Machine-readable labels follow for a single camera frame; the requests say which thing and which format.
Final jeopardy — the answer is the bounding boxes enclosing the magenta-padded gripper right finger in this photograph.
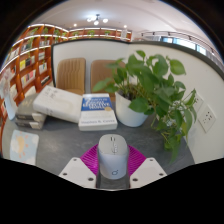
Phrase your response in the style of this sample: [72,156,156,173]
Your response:
[127,144,168,190]

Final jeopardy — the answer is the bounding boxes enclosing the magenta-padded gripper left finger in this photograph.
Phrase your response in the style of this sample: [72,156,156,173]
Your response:
[58,143,100,189]

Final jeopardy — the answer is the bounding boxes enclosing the white computer mouse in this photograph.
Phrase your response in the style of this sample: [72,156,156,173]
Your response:
[97,133,130,180]

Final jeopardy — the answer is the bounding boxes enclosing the pastel sun-print mouse pad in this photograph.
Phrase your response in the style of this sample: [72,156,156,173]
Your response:
[9,129,40,166]

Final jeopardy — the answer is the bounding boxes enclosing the green plant in white pot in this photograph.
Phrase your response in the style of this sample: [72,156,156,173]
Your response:
[92,49,198,164]

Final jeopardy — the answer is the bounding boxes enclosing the blue-and-white cover book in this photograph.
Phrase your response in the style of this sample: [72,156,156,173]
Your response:
[78,93,119,132]

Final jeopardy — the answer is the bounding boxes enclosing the thick white book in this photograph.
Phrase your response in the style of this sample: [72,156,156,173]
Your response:
[32,85,84,124]

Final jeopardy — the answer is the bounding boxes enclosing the tan upholstered chair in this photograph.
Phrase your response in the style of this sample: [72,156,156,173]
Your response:
[55,57,87,96]
[89,59,126,103]

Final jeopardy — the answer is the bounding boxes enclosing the orange wooden bookshelf unit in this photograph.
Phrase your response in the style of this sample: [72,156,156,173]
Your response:
[0,23,133,134]

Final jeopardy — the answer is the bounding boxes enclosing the window with curtains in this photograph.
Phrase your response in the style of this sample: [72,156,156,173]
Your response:
[159,34,223,66]

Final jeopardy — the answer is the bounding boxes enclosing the recessed ceiling spotlights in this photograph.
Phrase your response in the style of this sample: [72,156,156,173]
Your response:
[71,22,129,29]

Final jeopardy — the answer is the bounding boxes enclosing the ceiling chandelier light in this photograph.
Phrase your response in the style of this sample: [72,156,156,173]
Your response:
[86,13,109,26]

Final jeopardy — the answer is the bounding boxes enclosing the white wall socket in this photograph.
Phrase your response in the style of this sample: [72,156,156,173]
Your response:
[197,104,217,134]
[191,93,205,114]

